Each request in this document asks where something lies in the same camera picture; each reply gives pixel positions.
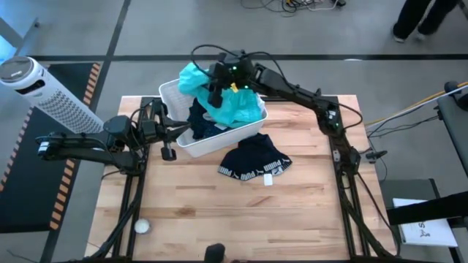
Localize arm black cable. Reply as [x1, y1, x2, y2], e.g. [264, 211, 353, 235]
[128, 97, 155, 123]
[189, 44, 290, 87]

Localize white perforated plastic basket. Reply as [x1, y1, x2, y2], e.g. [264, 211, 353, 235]
[158, 78, 269, 159]

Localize yellow cable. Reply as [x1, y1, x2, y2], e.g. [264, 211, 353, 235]
[364, 81, 468, 127]

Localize navy patterned garment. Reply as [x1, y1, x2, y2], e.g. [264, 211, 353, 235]
[186, 97, 235, 141]

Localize white paper sheet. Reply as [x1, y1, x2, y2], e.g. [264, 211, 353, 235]
[392, 197, 459, 248]

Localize black flat bar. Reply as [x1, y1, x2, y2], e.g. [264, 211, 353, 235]
[386, 191, 468, 226]

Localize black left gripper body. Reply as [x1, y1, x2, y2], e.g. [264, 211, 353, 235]
[138, 98, 173, 145]

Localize bundle of floor cables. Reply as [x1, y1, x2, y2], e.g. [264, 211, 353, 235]
[240, 0, 347, 15]

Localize black mat with orange stripes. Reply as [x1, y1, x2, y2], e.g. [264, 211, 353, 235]
[0, 62, 102, 235]

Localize white round disc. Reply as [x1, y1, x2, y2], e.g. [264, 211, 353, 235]
[134, 218, 151, 235]

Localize teal garment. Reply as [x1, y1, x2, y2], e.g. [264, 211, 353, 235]
[177, 61, 264, 129]

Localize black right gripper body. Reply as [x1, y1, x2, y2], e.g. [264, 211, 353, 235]
[209, 50, 255, 93]

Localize grey neighbouring table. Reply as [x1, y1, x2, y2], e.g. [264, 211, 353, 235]
[436, 80, 468, 159]

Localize navy shorts with Puma waistband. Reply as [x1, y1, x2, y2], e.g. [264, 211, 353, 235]
[217, 132, 294, 187]

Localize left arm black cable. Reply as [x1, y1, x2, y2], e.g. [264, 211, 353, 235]
[128, 97, 155, 123]

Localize white tower fan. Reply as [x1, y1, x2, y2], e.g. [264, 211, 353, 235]
[0, 55, 105, 134]

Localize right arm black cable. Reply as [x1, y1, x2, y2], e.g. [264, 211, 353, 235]
[189, 44, 290, 87]

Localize standing person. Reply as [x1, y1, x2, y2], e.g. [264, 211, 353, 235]
[390, 0, 460, 44]

